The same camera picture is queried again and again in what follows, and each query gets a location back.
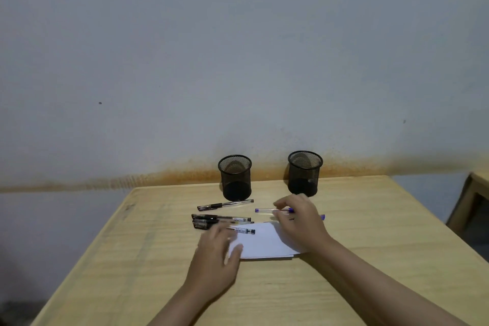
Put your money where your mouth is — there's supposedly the person's right forearm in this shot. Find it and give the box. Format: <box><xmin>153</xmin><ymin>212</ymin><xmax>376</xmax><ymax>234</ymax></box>
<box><xmin>301</xmin><ymin>236</ymin><xmax>471</xmax><ymax>326</ymax></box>

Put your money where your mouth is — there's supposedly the black mesh pen holder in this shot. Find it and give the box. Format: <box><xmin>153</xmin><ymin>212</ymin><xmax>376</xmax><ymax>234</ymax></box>
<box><xmin>218</xmin><ymin>154</ymin><xmax>253</xmax><ymax>202</ymax></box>
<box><xmin>288</xmin><ymin>151</ymin><xmax>324</xmax><ymax>197</ymax></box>

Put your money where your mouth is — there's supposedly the wooden furniture frame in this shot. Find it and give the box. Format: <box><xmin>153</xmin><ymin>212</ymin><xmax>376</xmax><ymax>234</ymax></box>
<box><xmin>446</xmin><ymin>171</ymin><xmax>489</xmax><ymax>263</ymax></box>

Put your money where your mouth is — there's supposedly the black gel pen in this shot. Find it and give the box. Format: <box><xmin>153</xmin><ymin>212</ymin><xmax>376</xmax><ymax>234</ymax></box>
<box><xmin>193</xmin><ymin>220</ymin><xmax>245</xmax><ymax>230</ymax></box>
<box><xmin>197</xmin><ymin>199</ymin><xmax>254</xmax><ymax>212</ymax></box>
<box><xmin>191</xmin><ymin>214</ymin><xmax>252</xmax><ymax>222</ymax></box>

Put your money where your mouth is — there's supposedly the person's left hand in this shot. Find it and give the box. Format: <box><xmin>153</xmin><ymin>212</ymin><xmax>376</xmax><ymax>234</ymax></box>
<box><xmin>183</xmin><ymin>221</ymin><xmax>244</xmax><ymax>300</ymax></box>

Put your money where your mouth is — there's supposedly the person's left forearm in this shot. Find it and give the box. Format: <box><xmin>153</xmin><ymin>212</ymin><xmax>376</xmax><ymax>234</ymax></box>
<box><xmin>147</xmin><ymin>283</ymin><xmax>231</xmax><ymax>326</ymax></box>

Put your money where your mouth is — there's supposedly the person's right hand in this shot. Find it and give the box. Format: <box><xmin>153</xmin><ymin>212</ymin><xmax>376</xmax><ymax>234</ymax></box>
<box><xmin>272</xmin><ymin>193</ymin><xmax>333</xmax><ymax>254</ymax></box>

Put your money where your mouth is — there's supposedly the white paper sheet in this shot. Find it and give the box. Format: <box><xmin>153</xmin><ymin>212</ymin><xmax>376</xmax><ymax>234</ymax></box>
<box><xmin>228</xmin><ymin>221</ymin><xmax>308</xmax><ymax>260</ymax></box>

